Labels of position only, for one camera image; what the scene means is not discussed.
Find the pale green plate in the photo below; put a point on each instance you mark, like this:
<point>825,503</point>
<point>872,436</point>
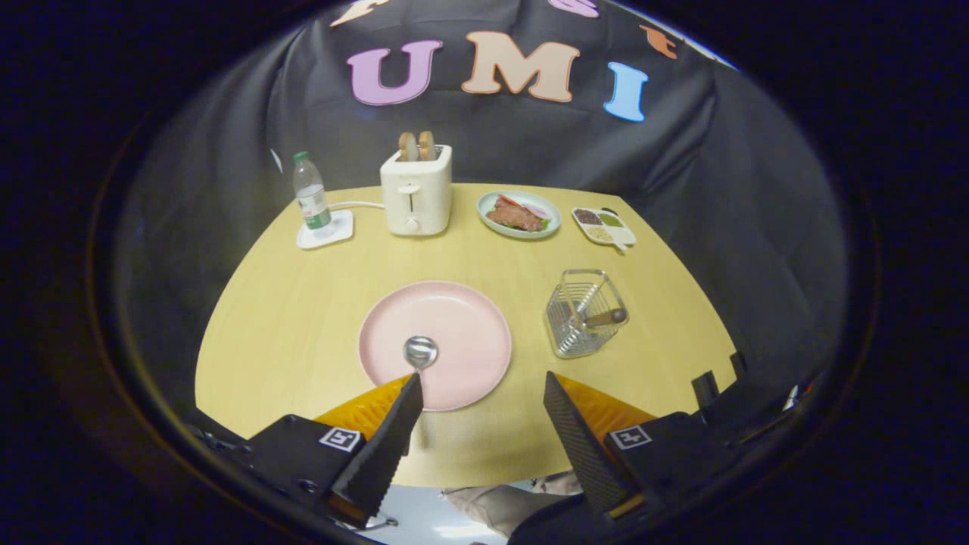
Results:
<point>492,227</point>

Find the pink plate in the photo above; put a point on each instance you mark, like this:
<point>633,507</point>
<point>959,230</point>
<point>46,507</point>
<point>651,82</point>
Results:
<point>469,333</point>

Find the black block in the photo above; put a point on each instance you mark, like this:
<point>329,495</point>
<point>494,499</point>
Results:
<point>705,392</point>
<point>738,363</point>

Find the black backdrop cloth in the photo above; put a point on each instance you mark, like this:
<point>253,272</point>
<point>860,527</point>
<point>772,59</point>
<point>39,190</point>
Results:
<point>212,151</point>

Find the brown meat slices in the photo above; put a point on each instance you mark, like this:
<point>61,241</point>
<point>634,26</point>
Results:
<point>515,216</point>

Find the white divided grain tray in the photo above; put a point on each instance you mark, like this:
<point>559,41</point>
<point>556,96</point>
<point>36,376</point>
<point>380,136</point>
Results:
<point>603,227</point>

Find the pink ham slice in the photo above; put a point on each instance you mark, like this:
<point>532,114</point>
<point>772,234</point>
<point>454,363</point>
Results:
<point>537,211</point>

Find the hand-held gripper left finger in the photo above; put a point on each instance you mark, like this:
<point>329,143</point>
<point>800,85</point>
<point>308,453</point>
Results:
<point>386,446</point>

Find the person's beige trousers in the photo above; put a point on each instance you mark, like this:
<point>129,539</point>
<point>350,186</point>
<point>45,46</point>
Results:
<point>500,507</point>

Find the white square pad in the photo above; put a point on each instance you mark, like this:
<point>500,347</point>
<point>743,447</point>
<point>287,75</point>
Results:
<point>337,231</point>

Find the red tomato slice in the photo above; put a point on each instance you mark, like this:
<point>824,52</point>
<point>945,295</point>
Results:
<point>509,200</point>

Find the white toaster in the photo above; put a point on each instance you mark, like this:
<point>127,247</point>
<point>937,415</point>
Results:
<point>416,189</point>

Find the clear plastic water bottle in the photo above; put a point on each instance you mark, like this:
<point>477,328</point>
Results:
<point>312,193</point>

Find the toast bread slice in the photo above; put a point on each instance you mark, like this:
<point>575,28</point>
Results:
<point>408,147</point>
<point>427,145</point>

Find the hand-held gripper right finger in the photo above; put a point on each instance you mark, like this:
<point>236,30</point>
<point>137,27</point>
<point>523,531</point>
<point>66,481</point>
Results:
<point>579,446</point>

